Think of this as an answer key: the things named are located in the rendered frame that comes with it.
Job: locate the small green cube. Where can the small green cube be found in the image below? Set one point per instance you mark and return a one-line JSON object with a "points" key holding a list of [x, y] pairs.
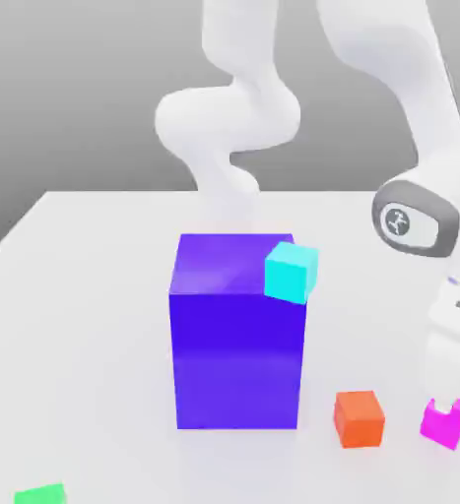
{"points": [[40, 495]]}

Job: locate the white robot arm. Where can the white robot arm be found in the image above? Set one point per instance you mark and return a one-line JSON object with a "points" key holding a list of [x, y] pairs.
{"points": [[229, 118]]}

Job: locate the large purple box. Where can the large purple box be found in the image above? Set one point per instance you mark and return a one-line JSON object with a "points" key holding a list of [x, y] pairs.
{"points": [[237, 354]]}

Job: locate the small cyan cube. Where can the small cyan cube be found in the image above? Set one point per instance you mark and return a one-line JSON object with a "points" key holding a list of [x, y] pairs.
{"points": [[288, 275]]}

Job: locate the small orange cube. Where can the small orange cube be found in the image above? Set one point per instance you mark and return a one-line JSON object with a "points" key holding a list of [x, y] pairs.
{"points": [[359, 421]]}

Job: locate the small magenta cube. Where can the small magenta cube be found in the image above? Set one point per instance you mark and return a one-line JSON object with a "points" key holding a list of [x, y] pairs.
{"points": [[444, 427]]}

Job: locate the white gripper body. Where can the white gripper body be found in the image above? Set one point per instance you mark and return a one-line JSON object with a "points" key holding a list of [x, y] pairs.
{"points": [[452, 323]]}

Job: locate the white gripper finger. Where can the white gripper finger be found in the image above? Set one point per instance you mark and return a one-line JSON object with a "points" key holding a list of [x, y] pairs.
{"points": [[444, 378]]}

